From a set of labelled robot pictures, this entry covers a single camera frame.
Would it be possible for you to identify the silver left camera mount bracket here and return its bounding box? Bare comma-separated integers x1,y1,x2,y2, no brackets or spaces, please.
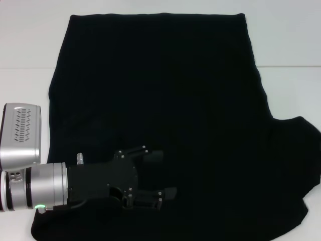
9,170,26,183

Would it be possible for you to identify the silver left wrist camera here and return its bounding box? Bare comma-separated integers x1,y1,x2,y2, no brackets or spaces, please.
0,102,42,170

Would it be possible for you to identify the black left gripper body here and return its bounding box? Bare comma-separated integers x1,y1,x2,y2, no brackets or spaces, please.
66,157,139,209

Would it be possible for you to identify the left gripper cable with connectors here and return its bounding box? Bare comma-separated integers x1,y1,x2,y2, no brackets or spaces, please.
35,152,86,214

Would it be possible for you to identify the black shirt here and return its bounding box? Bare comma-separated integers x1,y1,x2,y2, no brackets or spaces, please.
31,12,321,241

